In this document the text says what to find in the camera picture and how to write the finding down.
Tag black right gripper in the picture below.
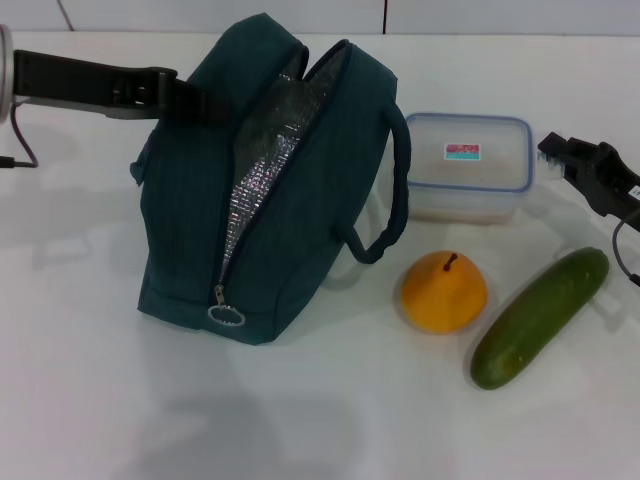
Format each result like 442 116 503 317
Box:
536 130 640 219

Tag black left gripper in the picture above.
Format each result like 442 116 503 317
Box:
13 48 237 125

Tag dark teal insulated lunch bag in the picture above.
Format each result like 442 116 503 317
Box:
130 20 414 347

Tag green cucumber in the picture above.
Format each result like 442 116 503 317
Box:
469 246 611 392

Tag orange yellow pear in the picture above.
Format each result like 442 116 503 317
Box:
400 251 489 334

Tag grey right arm cable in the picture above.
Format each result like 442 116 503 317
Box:
612 208 640 290

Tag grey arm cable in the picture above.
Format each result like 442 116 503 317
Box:
612 208 640 290
0 98 40 170

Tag grey left arm cable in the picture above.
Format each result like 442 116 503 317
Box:
0 98 40 170

